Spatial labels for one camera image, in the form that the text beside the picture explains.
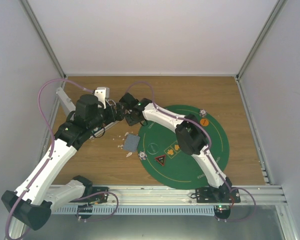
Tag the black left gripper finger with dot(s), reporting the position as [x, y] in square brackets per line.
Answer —
[119, 115]
[120, 109]

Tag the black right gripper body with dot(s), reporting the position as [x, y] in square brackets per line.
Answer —
[133, 120]

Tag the blue orange chip stack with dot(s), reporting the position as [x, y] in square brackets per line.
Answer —
[142, 155]
[202, 113]

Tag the clear round dealer button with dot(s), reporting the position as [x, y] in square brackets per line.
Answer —
[152, 149]

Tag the silver aluminium poker case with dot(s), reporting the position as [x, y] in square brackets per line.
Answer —
[68, 106]

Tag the round green poker mat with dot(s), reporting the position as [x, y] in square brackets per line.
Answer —
[168, 153]

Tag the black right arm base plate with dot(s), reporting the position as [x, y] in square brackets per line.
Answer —
[207, 195]

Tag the grey slotted cable duct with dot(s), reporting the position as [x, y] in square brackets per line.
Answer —
[152, 210]

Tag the orange big blind button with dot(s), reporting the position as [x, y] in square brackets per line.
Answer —
[204, 122]

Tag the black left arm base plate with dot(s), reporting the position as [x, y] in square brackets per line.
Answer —
[98, 198]

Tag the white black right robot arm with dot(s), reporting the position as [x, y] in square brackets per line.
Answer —
[191, 137]

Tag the blue playing card deck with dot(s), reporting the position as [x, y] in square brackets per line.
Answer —
[131, 143]

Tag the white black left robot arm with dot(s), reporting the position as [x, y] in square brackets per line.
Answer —
[32, 202]

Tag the black red triangular all-in button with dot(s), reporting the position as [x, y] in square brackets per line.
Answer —
[161, 160]

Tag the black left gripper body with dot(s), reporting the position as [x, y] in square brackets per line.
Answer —
[110, 117]

